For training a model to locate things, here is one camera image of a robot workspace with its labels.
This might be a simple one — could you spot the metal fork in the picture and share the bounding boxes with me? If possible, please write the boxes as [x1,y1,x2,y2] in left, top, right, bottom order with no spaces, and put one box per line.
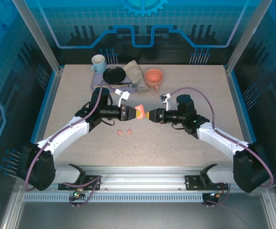
[109,82,139,88]

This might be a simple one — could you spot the lavender plastic tray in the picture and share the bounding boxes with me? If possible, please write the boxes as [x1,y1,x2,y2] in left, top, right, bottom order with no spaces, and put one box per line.
[91,63,138,93]

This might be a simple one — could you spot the beige folded cloth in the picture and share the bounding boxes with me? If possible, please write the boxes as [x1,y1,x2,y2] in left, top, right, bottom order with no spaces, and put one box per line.
[123,60,150,93]

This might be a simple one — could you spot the black round plate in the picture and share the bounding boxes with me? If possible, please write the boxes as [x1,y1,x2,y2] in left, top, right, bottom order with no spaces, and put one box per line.
[102,66,127,84]

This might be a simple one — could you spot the light blue mug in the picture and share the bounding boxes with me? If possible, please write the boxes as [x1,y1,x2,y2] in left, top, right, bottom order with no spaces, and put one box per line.
[91,54,106,74]

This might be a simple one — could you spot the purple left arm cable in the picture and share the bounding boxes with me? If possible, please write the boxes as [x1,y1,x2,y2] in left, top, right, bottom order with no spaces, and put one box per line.
[24,80,119,207]

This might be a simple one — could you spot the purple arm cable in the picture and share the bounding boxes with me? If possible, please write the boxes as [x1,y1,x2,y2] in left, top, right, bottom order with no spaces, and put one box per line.
[170,87,275,208]
[24,80,119,207]

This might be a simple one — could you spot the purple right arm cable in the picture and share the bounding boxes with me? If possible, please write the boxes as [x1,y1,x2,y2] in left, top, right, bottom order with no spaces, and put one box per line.
[170,87,275,208]

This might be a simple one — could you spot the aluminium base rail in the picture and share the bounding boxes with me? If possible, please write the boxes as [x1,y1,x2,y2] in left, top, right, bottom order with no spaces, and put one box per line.
[54,166,272,193]

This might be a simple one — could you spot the slotted grey cable duct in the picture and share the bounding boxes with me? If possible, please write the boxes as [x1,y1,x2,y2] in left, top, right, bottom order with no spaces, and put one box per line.
[23,193,205,203]

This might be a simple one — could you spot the cable connector with green light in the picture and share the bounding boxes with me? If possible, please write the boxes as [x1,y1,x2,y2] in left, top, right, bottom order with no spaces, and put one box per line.
[209,190,224,199]
[72,188,85,198]

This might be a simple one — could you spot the aluminium frame post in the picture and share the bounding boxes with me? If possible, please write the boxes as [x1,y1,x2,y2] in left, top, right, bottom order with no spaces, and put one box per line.
[224,0,274,75]
[11,0,64,75]

